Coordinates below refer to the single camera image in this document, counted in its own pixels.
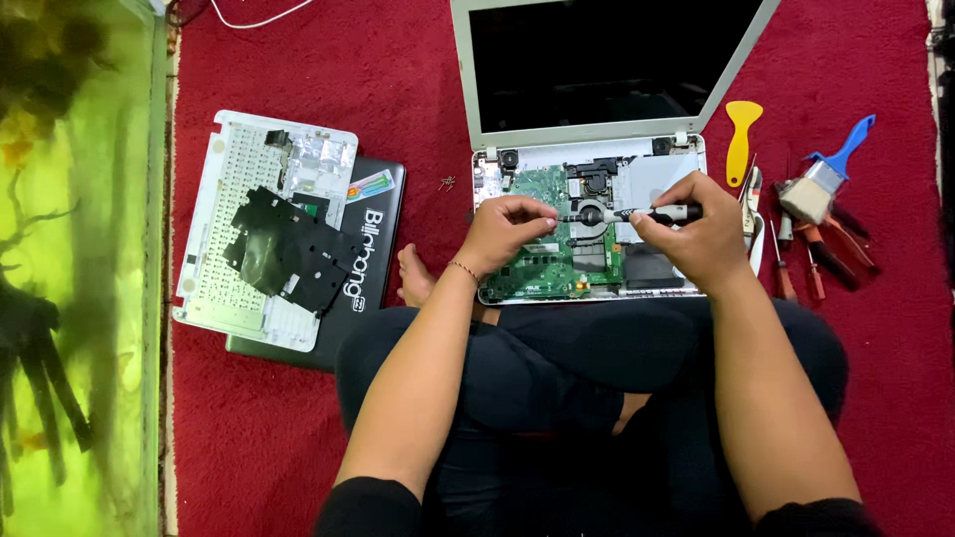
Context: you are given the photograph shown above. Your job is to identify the person's left hand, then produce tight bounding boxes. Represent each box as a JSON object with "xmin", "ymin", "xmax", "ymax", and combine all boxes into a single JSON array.
[{"xmin": 452, "ymin": 194, "xmax": 561, "ymax": 283}]

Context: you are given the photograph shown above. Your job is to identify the person's right hand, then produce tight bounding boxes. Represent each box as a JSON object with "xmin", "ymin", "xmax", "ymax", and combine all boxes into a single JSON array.
[{"xmin": 630, "ymin": 170, "xmax": 756, "ymax": 301}]

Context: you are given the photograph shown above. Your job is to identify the black and white screwdriver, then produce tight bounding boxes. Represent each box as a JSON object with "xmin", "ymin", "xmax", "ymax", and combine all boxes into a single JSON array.
[{"xmin": 560, "ymin": 203, "xmax": 704, "ymax": 228}]

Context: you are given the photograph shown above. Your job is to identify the person's foot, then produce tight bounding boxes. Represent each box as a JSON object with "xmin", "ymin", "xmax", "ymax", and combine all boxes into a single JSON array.
[{"xmin": 396, "ymin": 242, "xmax": 443, "ymax": 309}]

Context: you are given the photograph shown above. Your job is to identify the yellow plastic pry tool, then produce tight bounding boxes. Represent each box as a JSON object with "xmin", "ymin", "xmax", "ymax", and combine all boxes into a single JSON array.
[{"xmin": 724, "ymin": 100, "xmax": 765, "ymax": 188}]

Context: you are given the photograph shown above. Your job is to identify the black laptop sleeve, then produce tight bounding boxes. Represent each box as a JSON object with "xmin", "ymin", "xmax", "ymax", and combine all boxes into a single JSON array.
[{"xmin": 226, "ymin": 155, "xmax": 408, "ymax": 373}]

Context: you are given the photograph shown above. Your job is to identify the black and orange screwdriver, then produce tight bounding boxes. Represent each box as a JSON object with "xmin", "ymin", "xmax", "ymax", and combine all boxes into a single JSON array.
[{"xmin": 794, "ymin": 222, "xmax": 860, "ymax": 291}]

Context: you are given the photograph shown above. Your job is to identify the person's legs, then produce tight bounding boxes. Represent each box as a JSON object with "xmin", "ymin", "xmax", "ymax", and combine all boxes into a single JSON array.
[{"xmin": 335, "ymin": 297, "xmax": 852, "ymax": 537}]

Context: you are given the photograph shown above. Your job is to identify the opened white laptop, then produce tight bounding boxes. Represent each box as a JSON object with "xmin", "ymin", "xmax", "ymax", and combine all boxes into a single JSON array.
[{"xmin": 450, "ymin": 0, "xmax": 783, "ymax": 307}]

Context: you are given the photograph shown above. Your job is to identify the black plastic insulation sheet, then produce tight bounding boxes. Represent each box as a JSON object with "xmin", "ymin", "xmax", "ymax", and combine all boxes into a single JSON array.
[{"xmin": 221, "ymin": 185, "xmax": 367, "ymax": 315}]

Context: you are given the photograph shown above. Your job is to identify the red carpet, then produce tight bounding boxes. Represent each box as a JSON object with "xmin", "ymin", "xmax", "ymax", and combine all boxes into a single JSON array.
[{"xmin": 164, "ymin": 0, "xmax": 955, "ymax": 537}]

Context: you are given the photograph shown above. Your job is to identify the black furniture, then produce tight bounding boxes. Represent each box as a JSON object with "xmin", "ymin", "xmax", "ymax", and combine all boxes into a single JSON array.
[{"xmin": 936, "ymin": 0, "xmax": 955, "ymax": 288}]

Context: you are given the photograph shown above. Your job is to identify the white laptop keyboard cover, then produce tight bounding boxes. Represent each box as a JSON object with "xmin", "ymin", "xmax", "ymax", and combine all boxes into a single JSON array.
[{"xmin": 172, "ymin": 109, "xmax": 360, "ymax": 354}]

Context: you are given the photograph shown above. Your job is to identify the green glass aquarium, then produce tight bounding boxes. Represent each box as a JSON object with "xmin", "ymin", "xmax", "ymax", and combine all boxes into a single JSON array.
[{"xmin": 0, "ymin": 0, "xmax": 168, "ymax": 537}]

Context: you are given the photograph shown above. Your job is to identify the thin wrist bracelet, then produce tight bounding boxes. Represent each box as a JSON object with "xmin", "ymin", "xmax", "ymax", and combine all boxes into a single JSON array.
[{"xmin": 446, "ymin": 259, "xmax": 481, "ymax": 289}]

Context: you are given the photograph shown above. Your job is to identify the white handled cutters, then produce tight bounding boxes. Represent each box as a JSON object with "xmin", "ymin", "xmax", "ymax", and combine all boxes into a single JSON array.
[{"xmin": 738, "ymin": 166, "xmax": 767, "ymax": 277}]

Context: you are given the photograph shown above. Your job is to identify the long red handled screwdriver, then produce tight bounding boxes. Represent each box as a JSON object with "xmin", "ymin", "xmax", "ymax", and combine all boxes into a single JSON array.
[{"xmin": 770, "ymin": 219, "xmax": 798, "ymax": 304}]

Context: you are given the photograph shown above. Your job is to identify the blue handled paint brush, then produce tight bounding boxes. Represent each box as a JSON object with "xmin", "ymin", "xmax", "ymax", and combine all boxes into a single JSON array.
[{"xmin": 776, "ymin": 114, "xmax": 877, "ymax": 227}]

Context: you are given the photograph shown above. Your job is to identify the short red handled screwdriver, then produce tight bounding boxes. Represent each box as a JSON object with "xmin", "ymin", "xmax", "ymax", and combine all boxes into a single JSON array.
[{"xmin": 804, "ymin": 246, "xmax": 827, "ymax": 301}]

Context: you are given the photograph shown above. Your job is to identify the red handled pliers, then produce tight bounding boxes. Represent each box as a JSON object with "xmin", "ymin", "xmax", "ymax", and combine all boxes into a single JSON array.
[{"xmin": 824, "ymin": 205, "xmax": 882, "ymax": 274}]

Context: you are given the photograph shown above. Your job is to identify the white cable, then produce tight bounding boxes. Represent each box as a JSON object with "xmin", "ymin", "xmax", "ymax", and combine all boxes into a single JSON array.
[{"xmin": 208, "ymin": 0, "xmax": 316, "ymax": 31}]

